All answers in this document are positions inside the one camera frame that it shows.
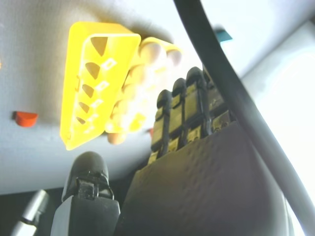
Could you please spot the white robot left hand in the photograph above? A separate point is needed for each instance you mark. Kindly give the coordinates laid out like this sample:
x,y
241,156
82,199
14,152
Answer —
x,y
197,184

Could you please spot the brown toy egg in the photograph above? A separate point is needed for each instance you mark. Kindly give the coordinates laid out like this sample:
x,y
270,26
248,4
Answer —
x,y
116,138

